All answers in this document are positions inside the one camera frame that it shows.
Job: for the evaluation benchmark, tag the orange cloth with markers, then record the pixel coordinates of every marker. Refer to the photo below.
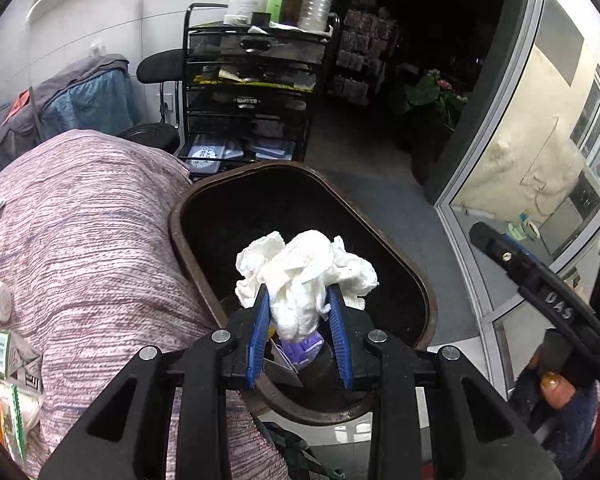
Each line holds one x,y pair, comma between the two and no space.
24,102

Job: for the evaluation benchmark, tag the black chair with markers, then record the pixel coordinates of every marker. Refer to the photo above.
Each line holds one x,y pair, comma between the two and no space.
160,67

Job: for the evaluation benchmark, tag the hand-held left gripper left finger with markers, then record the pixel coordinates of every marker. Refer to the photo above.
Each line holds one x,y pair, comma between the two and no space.
257,340

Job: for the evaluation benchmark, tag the display rack with packets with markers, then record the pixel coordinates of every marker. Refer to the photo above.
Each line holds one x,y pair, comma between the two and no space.
360,55

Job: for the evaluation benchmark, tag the clear bottle with red cap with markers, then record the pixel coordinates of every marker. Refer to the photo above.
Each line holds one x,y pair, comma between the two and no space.
316,5

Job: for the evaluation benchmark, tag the black mesh drawer cart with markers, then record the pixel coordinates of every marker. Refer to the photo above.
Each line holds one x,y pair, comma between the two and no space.
250,110

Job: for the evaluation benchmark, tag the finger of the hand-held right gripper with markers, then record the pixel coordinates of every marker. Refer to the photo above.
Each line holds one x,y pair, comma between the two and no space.
540,280

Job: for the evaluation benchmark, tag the potted plant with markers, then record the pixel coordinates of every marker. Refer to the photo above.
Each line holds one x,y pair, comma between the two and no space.
430,92

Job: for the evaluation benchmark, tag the blue towel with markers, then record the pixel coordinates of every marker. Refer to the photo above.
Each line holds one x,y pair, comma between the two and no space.
90,100

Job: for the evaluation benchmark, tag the dark patterned cloth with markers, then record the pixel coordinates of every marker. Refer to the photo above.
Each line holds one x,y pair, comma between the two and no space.
287,452

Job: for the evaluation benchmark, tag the brown oval trash bin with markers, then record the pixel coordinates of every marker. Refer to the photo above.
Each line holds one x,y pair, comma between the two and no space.
230,210

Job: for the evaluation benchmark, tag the green carton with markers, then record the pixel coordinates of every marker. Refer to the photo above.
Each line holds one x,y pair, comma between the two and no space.
5,355

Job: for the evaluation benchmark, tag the glass door with grey frame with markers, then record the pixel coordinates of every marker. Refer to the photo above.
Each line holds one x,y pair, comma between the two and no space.
530,160

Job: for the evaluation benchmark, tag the grey packet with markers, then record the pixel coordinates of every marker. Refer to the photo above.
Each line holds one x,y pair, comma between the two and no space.
284,367

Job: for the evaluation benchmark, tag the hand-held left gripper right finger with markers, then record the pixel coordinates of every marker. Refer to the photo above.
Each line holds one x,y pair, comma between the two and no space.
340,340

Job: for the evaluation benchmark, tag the green and white packet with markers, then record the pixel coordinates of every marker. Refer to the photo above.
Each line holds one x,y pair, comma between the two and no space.
17,425

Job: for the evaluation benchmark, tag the purple wrapper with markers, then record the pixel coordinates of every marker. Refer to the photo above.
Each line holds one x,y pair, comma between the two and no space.
305,351

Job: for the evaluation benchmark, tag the massage bed with grey cover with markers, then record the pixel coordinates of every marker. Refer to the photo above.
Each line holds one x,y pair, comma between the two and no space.
10,135

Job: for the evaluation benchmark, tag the person's right hand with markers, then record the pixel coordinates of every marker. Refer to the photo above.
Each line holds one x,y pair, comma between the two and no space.
552,387

